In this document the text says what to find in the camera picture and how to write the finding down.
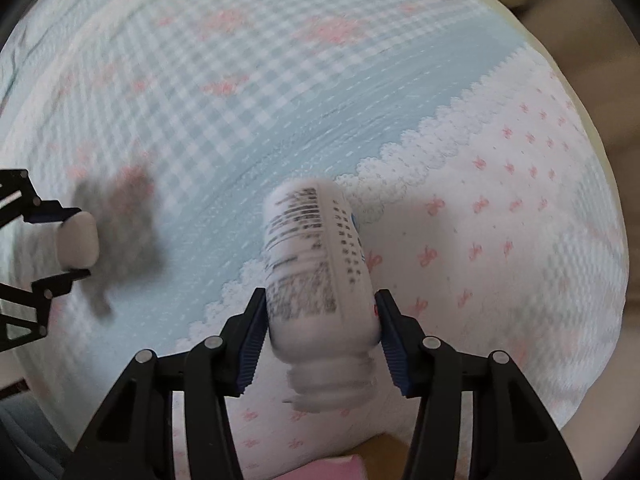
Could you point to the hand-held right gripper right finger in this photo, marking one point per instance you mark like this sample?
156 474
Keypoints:
392 346

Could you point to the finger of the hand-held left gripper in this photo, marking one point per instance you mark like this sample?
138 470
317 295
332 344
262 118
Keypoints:
47 212
42 294

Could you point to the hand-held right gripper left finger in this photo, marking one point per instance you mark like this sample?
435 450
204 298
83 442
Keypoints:
252 341

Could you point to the white earbuds case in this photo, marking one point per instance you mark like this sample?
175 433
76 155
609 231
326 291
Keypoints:
77 240

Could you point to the white pill bottle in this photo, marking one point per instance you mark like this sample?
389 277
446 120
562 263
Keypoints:
320 285

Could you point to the pink patterned cardboard box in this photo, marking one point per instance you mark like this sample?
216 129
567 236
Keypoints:
340 470

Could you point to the blue and pink checked blanket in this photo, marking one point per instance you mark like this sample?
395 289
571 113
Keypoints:
200 85

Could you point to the pale green bed sheet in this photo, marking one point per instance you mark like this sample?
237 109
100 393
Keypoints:
593 132

